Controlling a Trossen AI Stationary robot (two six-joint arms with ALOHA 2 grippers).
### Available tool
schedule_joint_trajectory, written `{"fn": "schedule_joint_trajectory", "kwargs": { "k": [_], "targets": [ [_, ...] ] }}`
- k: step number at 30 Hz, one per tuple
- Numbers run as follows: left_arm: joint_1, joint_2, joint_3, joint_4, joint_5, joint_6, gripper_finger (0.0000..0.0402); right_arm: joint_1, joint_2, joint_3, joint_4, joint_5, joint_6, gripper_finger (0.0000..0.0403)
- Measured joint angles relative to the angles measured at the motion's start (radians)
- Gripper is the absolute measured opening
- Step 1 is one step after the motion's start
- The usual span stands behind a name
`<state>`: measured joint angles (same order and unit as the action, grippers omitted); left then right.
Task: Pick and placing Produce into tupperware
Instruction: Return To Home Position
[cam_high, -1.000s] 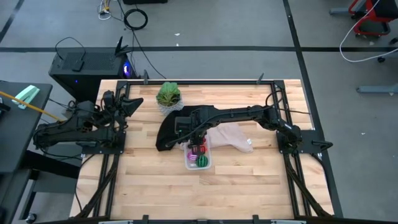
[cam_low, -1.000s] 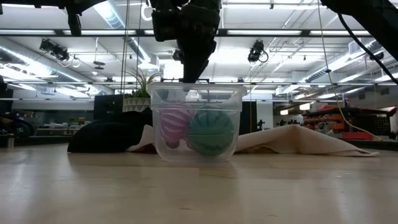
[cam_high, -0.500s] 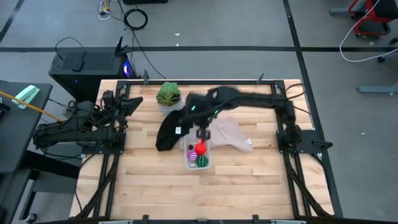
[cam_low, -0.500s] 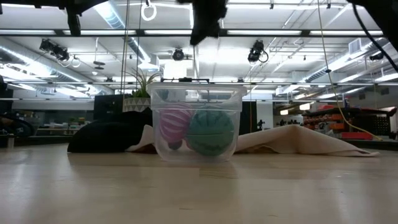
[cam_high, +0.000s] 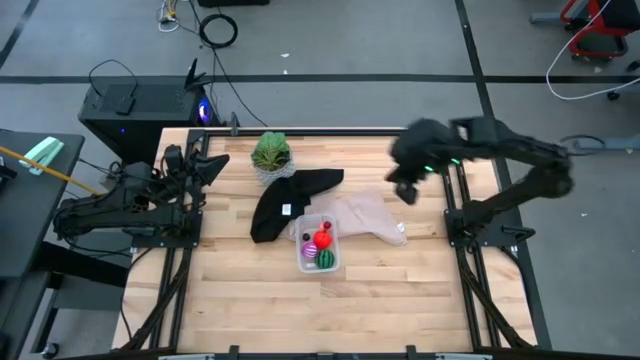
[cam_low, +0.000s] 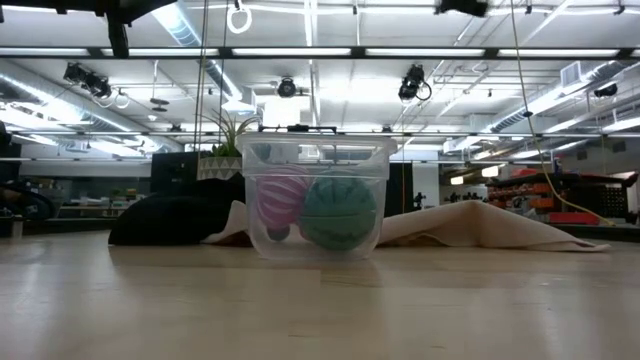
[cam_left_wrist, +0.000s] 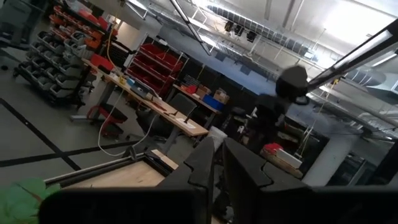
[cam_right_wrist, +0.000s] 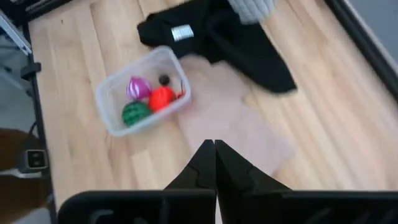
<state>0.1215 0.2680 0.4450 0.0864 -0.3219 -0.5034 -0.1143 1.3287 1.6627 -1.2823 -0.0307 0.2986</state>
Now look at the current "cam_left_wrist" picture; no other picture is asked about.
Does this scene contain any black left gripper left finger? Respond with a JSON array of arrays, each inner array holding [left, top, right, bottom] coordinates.
[[39, 136, 215, 224]]

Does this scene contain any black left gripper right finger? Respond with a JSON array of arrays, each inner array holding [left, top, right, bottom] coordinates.
[[222, 138, 398, 224]]

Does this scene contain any white box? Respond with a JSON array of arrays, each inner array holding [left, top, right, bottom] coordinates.
[[275, 148, 303, 169]]

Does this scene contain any red box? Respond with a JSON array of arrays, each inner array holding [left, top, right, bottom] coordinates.
[[262, 142, 284, 156]]

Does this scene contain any white plastic bag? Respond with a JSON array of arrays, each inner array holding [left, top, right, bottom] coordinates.
[[207, 126, 228, 152]]

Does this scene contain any black table clamp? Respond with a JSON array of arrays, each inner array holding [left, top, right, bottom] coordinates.
[[123, 145, 137, 160]]

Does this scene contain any long wooden workbench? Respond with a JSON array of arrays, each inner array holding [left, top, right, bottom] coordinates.
[[81, 58, 210, 155]]

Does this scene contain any black office chair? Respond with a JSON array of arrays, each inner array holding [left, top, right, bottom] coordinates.
[[136, 92, 198, 147]]

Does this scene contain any blue storage bin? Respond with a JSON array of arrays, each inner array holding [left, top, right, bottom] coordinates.
[[201, 94, 225, 112]]

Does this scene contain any cardboard box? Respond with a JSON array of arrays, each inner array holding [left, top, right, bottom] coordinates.
[[213, 89, 231, 105]]

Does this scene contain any red and black stool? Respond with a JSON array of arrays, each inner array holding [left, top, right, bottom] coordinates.
[[86, 103, 129, 140]]

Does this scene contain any rack with red bins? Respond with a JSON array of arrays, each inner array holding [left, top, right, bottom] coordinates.
[[126, 42, 185, 98]]

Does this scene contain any green plant in patterned pot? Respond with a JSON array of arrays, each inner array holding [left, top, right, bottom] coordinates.
[[0, 177, 62, 224]]

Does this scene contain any black overhead rig beam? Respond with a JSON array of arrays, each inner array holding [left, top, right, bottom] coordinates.
[[306, 19, 398, 91], [169, 0, 213, 57]]

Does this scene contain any rack with grey bins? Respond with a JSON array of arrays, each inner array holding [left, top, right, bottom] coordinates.
[[12, 30, 91, 105]]

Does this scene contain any shelf with orange bins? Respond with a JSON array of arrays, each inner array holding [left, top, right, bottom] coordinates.
[[48, 2, 133, 71]]

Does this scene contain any black metal table frame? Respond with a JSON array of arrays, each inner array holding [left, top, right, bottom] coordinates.
[[45, 148, 180, 189]]

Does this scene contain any white cable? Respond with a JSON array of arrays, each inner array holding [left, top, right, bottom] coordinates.
[[97, 88, 160, 158]]

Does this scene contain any yellow hanging cable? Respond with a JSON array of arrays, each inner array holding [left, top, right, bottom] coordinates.
[[106, 7, 121, 68]]

